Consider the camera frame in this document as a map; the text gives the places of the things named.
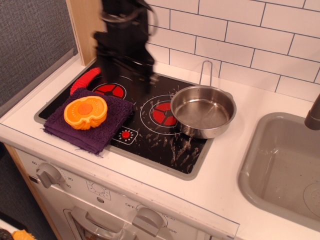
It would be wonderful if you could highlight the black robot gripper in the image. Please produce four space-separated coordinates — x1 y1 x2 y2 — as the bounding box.
94 14 159 94

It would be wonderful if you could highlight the orange toy half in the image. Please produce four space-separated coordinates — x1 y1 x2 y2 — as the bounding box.
63 95 108 130

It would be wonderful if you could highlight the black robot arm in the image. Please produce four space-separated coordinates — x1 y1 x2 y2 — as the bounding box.
93 0 156 94

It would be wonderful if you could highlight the stainless steel pot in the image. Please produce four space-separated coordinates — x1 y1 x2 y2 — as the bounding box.
170 60 237 140

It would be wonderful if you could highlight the black toy stovetop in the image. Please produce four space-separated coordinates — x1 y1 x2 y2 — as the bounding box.
34 62 212 181

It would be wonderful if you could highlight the purple folded towel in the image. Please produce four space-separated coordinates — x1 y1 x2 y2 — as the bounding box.
44 88 134 155

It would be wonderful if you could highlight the grey timer knob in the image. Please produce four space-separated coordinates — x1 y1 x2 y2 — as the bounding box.
36 163 62 189

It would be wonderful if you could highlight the grey oven knob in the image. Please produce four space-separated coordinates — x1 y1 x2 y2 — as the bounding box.
132 207 164 237

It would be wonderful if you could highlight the grey toy sink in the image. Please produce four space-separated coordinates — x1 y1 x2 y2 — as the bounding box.
238 112 320 231

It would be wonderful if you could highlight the grey faucet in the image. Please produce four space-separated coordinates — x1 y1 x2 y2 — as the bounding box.
304 94 320 131

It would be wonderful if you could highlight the orange plush toy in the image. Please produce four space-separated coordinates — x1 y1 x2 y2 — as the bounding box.
12 229 36 240

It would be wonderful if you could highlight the red handled metal spoon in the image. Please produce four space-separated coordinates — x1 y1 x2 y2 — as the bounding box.
70 67 101 95

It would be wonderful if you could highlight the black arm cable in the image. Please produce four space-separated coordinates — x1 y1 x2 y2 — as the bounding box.
147 9 160 36

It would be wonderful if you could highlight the wooden side post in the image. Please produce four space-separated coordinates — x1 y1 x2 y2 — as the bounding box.
65 0 104 66

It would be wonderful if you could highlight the oven door handle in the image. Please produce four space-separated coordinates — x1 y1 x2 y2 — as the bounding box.
68 206 136 240

